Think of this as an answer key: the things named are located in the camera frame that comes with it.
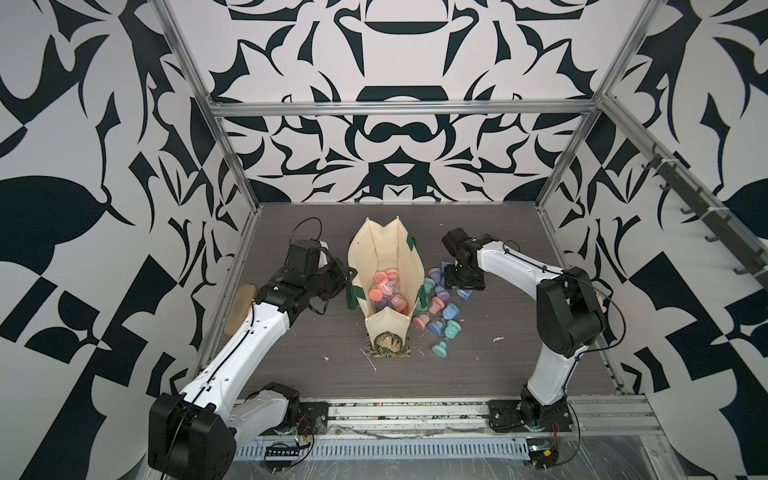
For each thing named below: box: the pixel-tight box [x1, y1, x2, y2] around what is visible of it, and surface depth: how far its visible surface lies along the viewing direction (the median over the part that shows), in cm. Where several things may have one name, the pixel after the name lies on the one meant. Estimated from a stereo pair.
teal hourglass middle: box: [445, 320, 462, 339], surface depth 88 cm
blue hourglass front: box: [428, 321, 443, 336], surface depth 88 cm
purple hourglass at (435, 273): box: [428, 267, 441, 284], surface depth 99 cm
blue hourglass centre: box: [442, 303, 461, 320], surface depth 91 cm
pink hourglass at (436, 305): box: [429, 297, 445, 314], surface depth 93 cm
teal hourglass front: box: [431, 337, 450, 359], surface depth 85 cm
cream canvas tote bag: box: [346, 216, 426, 347], surface depth 88 cm
